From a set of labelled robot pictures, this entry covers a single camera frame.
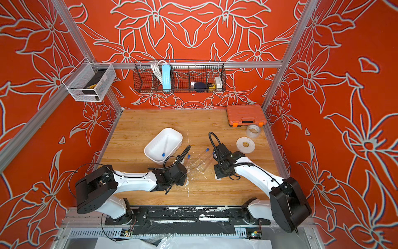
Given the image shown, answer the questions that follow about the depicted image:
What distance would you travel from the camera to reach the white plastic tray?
3.05 ft

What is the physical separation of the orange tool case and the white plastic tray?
1.32 ft

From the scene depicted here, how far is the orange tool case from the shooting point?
1.09 metres
